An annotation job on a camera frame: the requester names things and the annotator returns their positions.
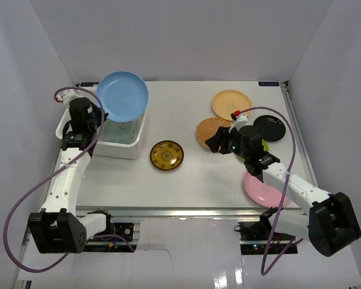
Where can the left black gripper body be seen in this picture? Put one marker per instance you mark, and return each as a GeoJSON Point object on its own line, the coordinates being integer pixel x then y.
{"type": "Point", "coordinates": [99, 117]}

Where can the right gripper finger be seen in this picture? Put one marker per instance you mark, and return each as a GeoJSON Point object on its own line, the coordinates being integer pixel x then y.
{"type": "Point", "coordinates": [222, 133]}
{"type": "Point", "coordinates": [215, 144]}

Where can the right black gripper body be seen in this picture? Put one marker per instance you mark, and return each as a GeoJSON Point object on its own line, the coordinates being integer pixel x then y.
{"type": "Point", "coordinates": [233, 144]}

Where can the blue round plate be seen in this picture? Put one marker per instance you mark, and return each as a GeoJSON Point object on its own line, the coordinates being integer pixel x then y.
{"type": "Point", "coordinates": [124, 96]}

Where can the teal rectangular ceramic plate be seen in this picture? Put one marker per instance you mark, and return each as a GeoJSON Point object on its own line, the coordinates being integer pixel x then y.
{"type": "Point", "coordinates": [120, 132]}

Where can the yellow brown patterned plate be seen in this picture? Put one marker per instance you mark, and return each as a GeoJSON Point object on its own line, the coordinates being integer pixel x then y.
{"type": "Point", "coordinates": [166, 155]}

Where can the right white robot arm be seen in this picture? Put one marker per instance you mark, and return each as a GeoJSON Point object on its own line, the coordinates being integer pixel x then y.
{"type": "Point", "coordinates": [329, 221]}

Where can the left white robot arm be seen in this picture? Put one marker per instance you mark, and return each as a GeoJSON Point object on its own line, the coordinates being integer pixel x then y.
{"type": "Point", "coordinates": [56, 228]}

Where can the white plastic bin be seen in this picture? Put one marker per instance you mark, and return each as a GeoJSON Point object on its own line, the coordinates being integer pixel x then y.
{"type": "Point", "coordinates": [106, 149]}

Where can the woven bamboo round plate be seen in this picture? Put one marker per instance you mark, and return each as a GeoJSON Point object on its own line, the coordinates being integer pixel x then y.
{"type": "Point", "coordinates": [208, 128]}

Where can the beige round plate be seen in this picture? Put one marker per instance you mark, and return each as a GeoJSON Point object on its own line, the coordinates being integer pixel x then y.
{"type": "Point", "coordinates": [227, 102]}

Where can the green round plate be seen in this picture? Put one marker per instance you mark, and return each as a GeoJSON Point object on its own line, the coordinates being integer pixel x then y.
{"type": "Point", "coordinates": [265, 147]}

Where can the black round plate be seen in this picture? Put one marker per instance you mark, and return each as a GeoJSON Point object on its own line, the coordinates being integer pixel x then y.
{"type": "Point", "coordinates": [271, 128]}

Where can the pink round plate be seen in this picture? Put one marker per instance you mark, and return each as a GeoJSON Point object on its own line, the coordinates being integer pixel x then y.
{"type": "Point", "coordinates": [263, 194]}

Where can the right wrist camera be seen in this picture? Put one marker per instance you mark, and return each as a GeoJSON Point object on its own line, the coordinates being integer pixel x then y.
{"type": "Point", "coordinates": [239, 119]}

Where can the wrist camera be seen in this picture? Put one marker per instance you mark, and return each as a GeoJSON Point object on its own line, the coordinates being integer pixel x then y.
{"type": "Point", "coordinates": [239, 119]}
{"type": "Point", "coordinates": [66, 96]}

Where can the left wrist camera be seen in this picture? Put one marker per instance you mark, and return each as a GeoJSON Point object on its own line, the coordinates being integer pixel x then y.
{"type": "Point", "coordinates": [66, 96]}

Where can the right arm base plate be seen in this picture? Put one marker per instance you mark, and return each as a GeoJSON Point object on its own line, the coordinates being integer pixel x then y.
{"type": "Point", "coordinates": [253, 239]}

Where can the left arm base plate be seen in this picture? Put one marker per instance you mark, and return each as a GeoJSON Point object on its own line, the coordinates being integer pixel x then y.
{"type": "Point", "coordinates": [118, 238]}

